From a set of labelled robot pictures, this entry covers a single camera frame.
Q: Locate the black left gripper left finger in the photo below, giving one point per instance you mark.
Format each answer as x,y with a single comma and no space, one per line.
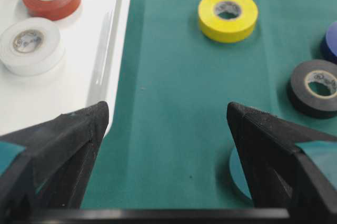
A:
54,163

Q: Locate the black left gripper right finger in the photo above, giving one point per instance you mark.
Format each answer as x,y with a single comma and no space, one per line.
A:
279,173

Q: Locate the white tape roll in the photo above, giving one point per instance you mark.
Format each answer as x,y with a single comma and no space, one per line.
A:
31,47

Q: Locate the teal tape roll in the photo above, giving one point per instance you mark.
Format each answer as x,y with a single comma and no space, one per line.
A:
238,177

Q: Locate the black tape roll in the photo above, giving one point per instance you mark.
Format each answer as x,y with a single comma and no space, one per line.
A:
303,98

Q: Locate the white plastic case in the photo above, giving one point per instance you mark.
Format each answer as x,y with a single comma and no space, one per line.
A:
93,39

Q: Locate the blue tape roll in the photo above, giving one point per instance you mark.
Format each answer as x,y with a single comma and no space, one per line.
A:
329,43

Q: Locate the yellow tape roll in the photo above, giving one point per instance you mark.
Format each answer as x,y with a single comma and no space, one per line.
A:
227,21

